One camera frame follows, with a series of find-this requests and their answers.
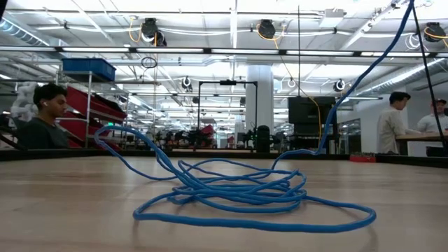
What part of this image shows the blue cord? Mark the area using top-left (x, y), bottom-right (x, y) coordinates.
top-left (93, 0), bottom-right (416, 234)

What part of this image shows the black background robot station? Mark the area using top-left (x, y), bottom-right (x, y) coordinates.
top-left (184, 79), bottom-right (262, 151)

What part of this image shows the white building column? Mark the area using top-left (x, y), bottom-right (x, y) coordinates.
top-left (245, 64), bottom-right (275, 147)

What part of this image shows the black monitor on cart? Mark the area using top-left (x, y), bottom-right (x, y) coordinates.
top-left (286, 96), bottom-right (339, 155)

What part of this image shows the long light bar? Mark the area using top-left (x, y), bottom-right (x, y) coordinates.
top-left (0, 45), bottom-right (448, 57)

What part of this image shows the metal shelf with red bins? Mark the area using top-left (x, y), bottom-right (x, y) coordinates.
top-left (55, 69), bottom-right (129, 151)

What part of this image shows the small red box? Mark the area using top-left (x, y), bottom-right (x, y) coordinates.
top-left (349, 152), bottom-right (377, 163)

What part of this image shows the blue storage bin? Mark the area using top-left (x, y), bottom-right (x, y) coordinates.
top-left (62, 57), bottom-right (117, 82)

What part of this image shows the person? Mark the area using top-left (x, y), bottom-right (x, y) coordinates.
top-left (416, 98), bottom-right (448, 134)
top-left (15, 83), bottom-right (71, 151)
top-left (376, 91), bottom-right (423, 155)

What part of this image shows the wooden table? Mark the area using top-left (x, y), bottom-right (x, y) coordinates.
top-left (395, 132), bottom-right (448, 157)

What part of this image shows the thin black diagonal rod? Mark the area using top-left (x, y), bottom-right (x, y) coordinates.
top-left (409, 0), bottom-right (448, 158)

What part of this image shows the yellow cable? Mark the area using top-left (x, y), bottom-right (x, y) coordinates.
top-left (300, 91), bottom-right (323, 150)

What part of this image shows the black ceiling cable reel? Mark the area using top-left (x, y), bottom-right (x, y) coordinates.
top-left (257, 18), bottom-right (277, 39)
top-left (141, 17), bottom-right (168, 47)
top-left (422, 21), bottom-right (448, 43)

